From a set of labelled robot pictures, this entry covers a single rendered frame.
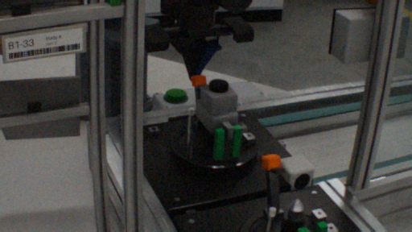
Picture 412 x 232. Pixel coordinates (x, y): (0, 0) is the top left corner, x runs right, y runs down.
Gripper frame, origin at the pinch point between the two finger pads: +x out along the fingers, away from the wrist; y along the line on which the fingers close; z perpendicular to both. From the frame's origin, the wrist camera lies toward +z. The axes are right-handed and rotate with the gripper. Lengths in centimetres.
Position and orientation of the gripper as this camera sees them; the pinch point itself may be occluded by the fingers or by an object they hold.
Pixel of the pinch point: (194, 62)
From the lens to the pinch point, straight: 103.7
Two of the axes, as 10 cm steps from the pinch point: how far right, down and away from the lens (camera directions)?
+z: -3.8, -4.7, 8.0
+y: -9.2, 1.4, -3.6
